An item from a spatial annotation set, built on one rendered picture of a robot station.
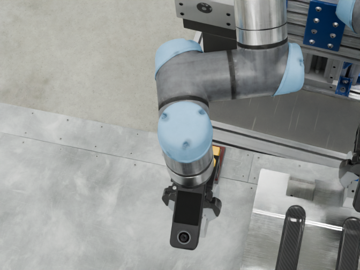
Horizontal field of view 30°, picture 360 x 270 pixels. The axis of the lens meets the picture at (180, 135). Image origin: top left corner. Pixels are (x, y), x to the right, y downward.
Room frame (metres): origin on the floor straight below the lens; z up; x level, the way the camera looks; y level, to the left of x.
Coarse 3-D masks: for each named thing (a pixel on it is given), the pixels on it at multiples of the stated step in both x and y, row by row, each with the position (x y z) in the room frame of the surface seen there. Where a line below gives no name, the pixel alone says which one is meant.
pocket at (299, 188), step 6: (288, 180) 0.45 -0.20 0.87; (294, 180) 0.45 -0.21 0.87; (300, 180) 0.45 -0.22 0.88; (306, 180) 0.44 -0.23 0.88; (288, 186) 0.44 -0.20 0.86; (294, 186) 0.44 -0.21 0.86; (300, 186) 0.44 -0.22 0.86; (306, 186) 0.43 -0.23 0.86; (312, 186) 0.43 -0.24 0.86; (288, 192) 0.43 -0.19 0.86; (294, 192) 0.43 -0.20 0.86; (300, 192) 0.42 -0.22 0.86; (306, 192) 0.42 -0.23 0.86; (312, 192) 0.42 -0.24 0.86; (306, 198) 0.41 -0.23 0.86; (312, 198) 0.41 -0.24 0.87
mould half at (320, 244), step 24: (264, 192) 0.43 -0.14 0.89; (336, 192) 0.40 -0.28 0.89; (264, 216) 0.38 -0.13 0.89; (312, 216) 0.36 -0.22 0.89; (336, 216) 0.36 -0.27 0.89; (264, 240) 0.34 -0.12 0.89; (312, 240) 0.32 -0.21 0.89; (336, 240) 0.31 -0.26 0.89; (264, 264) 0.29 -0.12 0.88; (312, 264) 0.28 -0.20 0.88
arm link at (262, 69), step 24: (240, 0) 0.56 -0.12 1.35; (264, 0) 0.54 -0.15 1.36; (240, 24) 0.54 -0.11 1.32; (264, 24) 0.52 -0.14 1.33; (240, 48) 0.51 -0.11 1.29; (264, 48) 0.50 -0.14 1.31; (288, 48) 0.51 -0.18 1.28; (240, 72) 0.48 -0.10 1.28; (264, 72) 0.47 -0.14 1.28; (288, 72) 0.47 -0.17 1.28; (240, 96) 0.46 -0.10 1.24
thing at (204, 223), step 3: (204, 216) 0.38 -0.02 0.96; (204, 219) 0.37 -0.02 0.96; (201, 222) 0.37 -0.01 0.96; (204, 222) 0.37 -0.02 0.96; (207, 222) 0.38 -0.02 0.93; (201, 225) 0.36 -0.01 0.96; (204, 225) 0.36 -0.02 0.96; (207, 225) 0.37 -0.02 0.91; (201, 228) 0.36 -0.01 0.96; (204, 228) 0.36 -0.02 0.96; (201, 231) 0.36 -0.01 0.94; (204, 231) 0.35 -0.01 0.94; (201, 234) 0.36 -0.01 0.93; (204, 234) 0.35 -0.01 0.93; (204, 237) 0.35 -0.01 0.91
